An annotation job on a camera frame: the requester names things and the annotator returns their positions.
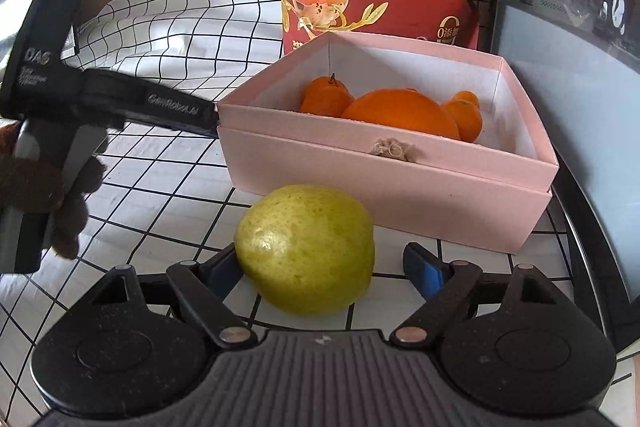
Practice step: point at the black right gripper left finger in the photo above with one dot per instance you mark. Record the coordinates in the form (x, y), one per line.
(200, 289)

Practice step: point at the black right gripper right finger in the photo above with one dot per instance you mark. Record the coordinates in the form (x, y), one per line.
(446, 288)

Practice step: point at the large yellow-green guava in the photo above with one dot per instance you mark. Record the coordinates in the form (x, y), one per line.
(308, 249)

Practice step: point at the gloved left hand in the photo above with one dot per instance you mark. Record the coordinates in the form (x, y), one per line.
(34, 186)

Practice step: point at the white grid tablecloth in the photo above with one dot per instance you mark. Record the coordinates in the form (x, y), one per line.
(167, 196)

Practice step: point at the pink cardboard box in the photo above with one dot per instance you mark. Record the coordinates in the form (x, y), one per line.
(488, 194)

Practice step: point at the small orange mandarin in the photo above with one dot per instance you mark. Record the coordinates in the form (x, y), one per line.
(464, 109)

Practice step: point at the orange in pink box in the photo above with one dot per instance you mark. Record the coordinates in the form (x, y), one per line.
(403, 109)

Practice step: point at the small mandarin in box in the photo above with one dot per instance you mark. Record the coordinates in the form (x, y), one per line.
(325, 96)

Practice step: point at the black computer case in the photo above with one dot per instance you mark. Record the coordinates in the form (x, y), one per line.
(578, 60)

